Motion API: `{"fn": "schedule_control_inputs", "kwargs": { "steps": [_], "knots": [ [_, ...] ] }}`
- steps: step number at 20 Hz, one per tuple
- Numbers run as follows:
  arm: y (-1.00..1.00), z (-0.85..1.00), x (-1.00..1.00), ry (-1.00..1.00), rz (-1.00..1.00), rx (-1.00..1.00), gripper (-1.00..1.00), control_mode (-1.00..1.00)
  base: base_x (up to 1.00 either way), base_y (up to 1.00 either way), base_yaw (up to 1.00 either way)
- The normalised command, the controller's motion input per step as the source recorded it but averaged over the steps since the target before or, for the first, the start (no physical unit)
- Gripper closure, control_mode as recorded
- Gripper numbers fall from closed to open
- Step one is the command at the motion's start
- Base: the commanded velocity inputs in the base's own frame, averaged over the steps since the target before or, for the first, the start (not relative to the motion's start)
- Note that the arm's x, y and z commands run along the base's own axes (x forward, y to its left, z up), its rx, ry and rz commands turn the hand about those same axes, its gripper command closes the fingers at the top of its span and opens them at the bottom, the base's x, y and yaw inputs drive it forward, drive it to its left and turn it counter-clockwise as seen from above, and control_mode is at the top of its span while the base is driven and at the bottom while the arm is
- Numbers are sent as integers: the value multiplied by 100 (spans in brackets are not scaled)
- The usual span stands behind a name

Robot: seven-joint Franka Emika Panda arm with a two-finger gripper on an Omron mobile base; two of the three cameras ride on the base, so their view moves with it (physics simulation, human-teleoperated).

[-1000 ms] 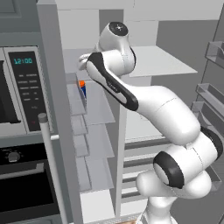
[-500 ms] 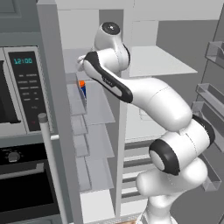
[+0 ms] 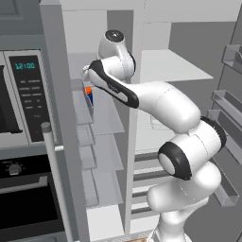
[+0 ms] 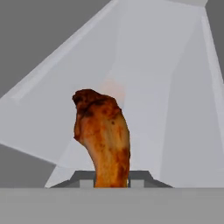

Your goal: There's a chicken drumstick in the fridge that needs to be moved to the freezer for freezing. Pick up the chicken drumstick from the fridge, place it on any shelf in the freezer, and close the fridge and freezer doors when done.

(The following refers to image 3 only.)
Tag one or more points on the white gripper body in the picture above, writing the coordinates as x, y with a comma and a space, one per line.
86, 73

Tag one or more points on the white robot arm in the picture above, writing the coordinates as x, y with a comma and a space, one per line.
176, 107

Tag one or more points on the grey freezer door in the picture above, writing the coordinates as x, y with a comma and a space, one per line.
60, 78

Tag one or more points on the clear freezer door bin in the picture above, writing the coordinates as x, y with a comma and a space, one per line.
84, 135
90, 190
87, 157
81, 108

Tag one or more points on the white fridge shelf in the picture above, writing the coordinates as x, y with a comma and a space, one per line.
170, 67

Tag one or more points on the grey fridge freezer cabinet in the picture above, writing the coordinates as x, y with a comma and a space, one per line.
189, 25

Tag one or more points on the grey fridge drawers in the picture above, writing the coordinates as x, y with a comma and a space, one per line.
143, 176

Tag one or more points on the clear fridge door bin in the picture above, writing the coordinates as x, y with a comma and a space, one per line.
228, 102
231, 140
233, 56
227, 192

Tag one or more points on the grey fridge door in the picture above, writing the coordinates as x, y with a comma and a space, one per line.
231, 220

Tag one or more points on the silver microwave oven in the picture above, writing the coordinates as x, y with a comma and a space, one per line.
28, 94

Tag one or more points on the silver oven knob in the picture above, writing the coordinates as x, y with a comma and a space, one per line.
14, 169

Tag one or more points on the black built-in oven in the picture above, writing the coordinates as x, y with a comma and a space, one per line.
28, 208

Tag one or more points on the grey wall cupboard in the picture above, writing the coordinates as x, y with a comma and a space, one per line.
19, 15

